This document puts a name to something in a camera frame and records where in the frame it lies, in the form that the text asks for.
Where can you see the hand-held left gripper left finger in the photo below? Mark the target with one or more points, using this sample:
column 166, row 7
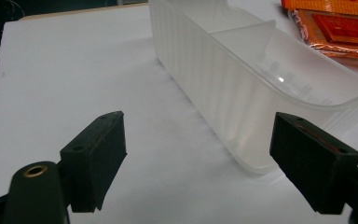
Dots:
column 93, row 161

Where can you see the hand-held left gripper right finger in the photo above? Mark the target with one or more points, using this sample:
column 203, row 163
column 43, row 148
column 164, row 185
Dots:
column 310, row 161

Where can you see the translucent white plastic storage box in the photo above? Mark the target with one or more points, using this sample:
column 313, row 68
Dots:
column 230, row 81

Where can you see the orange snack packet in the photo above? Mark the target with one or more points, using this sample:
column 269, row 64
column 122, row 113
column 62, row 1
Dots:
column 332, row 5
column 338, row 34

